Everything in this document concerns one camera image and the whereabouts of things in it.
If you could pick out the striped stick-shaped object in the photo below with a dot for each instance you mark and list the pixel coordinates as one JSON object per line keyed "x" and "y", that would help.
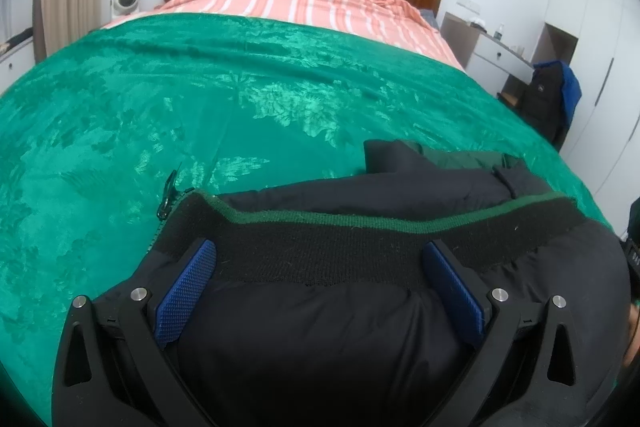
{"x": 15, "y": 39}

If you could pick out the white desk with drawer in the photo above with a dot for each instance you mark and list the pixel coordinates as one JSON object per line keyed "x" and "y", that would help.
{"x": 490, "y": 52}

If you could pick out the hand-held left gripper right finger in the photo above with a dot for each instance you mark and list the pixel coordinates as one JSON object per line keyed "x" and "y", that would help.
{"x": 455, "y": 289}

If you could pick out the white wardrobe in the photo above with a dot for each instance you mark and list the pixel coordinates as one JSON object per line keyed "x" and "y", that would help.
{"x": 600, "y": 57}

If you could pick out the wooden chair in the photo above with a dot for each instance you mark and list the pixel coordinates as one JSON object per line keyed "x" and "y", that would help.
{"x": 510, "y": 99}

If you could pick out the person's right hand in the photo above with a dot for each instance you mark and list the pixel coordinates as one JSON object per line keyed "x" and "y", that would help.
{"x": 633, "y": 332}

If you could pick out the green patterned blanket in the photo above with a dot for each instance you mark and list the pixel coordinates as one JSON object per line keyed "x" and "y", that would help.
{"x": 150, "y": 107}

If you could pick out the white low cabinet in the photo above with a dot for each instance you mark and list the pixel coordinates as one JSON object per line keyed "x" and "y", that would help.
{"x": 15, "y": 67}

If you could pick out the dark jacket on chair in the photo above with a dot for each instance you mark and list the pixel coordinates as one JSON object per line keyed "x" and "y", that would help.
{"x": 542, "y": 102}

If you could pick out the black puffer jacket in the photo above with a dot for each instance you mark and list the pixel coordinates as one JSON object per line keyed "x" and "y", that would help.
{"x": 325, "y": 337}

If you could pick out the small dark bottle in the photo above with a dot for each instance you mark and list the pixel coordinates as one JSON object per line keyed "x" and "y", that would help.
{"x": 498, "y": 32}

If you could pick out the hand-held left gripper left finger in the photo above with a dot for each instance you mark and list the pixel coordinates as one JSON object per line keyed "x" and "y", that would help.
{"x": 185, "y": 289}

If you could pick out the blue garment on chair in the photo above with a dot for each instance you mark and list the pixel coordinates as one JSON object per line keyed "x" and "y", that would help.
{"x": 571, "y": 89}

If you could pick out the pink striped bedsheet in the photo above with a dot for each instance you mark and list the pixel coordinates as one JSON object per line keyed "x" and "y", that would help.
{"x": 310, "y": 7}

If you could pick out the white round camera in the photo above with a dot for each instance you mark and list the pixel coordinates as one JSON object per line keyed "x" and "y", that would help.
{"x": 125, "y": 0}

